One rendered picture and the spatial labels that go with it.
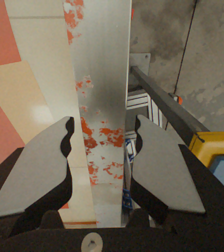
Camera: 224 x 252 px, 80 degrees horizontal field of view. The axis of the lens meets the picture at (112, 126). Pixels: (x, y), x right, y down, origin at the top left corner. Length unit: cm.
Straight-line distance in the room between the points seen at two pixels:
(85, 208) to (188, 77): 116
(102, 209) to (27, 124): 14
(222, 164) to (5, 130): 26
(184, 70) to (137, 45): 41
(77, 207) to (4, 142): 17
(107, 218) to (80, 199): 6
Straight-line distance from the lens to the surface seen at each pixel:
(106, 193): 18
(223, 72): 141
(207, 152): 23
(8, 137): 20
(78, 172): 21
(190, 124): 34
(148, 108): 99
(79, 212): 31
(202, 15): 125
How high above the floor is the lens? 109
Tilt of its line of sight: 58 degrees down
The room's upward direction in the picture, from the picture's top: 178 degrees clockwise
